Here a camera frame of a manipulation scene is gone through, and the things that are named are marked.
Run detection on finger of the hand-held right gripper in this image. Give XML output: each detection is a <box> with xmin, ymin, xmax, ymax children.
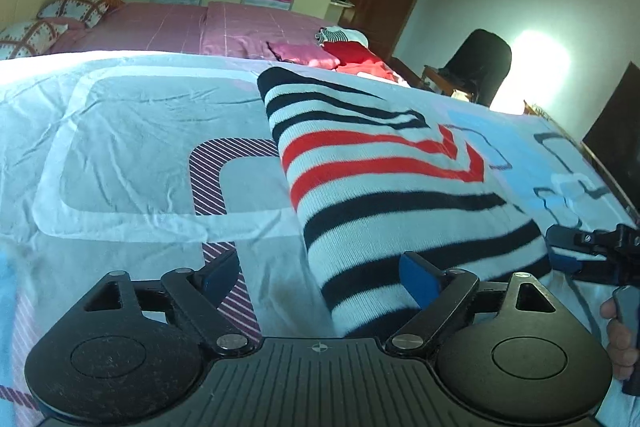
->
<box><xmin>545</xmin><ymin>223</ymin><xmax>640</xmax><ymax>258</ymax></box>
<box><xmin>550</xmin><ymin>252</ymin><xmax>640</xmax><ymax>288</ymax></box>

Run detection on white patterned quilt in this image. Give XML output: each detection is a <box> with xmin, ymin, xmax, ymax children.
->
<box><xmin>0</xmin><ymin>51</ymin><xmax>640</xmax><ymax>427</ymax></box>

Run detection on black red white striped sweater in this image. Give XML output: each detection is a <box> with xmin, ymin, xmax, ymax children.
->
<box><xmin>257</xmin><ymin>67</ymin><xmax>553</xmax><ymax>340</ymax></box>

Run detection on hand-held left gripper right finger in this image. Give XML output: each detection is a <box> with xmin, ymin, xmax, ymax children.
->
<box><xmin>385</xmin><ymin>251</ymin><xmax>558</xmax><ymax>355</ymax></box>

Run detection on white red patterned pillow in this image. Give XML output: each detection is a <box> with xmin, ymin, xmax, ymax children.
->
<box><xmin>37</xmin><ymin>0</ymin><xmax>123</xmax><ymax>29</ymax></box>
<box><xmin>0</xmin><ymin>19</ymin><xmax>83</xmax><ymax>60</ymax></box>

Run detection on person's right hand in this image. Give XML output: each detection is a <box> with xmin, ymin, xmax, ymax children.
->
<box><xmin>600</xmin><ymin>297</ymin><xmax>636</xmax><ymax>381</ymax></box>

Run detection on pink satin cloth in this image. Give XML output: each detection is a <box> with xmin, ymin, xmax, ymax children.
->
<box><xmin>267</xmin><ymin>41</ymin><xmax>343</xmax><ymax>70</ymax></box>

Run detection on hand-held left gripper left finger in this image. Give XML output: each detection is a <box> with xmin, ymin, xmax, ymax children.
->
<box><xmin>82</xmin><ymin>249</ymin><xmax>263</xmax><ymax>355</ymax></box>

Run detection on wooden chair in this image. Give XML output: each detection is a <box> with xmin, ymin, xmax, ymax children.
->
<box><xmin>420</xmin><ymin>64</ymin><xmax>476</xmax><ymax>100</ymax></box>

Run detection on small black white striped garment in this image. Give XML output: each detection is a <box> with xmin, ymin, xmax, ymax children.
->
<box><xmin>314</xmin><ymin>26</ymin><xmax>371</xmax><ymax>48</ymax></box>

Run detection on pink bed sheet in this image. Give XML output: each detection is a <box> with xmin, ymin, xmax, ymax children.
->
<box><xmin>50</xmin><ymin>1</ymin><xmax>416</xmax><ymax>88</ymax></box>

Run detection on red garment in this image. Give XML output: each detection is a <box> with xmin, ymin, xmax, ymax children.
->
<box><xmin>320</xmin><ymin>39</ymin><xmax>401</xmax><ymax>82</ymax></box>

